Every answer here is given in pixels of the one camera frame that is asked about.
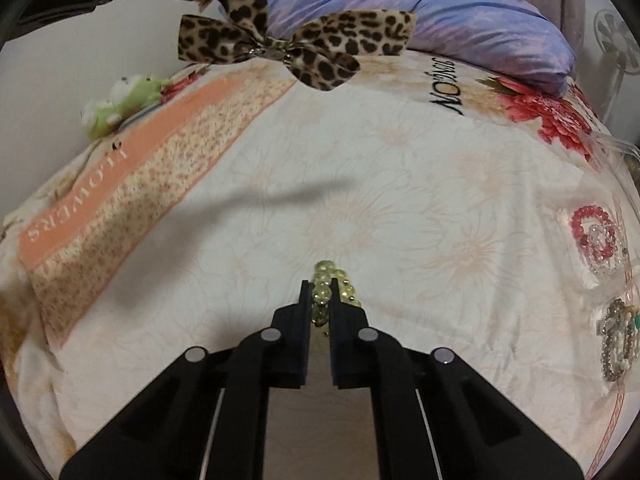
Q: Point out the leopard print bow hair clip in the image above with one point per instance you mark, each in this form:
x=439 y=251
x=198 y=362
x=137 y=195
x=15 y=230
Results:
x=322 y=54

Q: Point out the white standing fan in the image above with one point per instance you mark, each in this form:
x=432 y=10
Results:
x=617 y=43

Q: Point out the green plush toy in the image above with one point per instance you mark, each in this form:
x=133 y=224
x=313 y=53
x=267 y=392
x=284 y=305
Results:
x=128 y=96

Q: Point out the purple blue folded duvet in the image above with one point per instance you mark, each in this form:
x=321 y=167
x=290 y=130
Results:
x=509 y=37

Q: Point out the floral bed sheet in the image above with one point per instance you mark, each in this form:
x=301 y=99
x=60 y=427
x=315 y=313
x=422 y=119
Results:
x=424 y=183

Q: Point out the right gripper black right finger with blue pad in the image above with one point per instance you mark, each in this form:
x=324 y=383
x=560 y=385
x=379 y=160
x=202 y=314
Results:
x=434 y=416

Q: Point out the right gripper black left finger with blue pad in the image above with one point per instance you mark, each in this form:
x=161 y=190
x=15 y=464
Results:
x=205 y=415

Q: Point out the clear plastic organizer box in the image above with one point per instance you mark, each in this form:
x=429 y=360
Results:
x=597 y=238

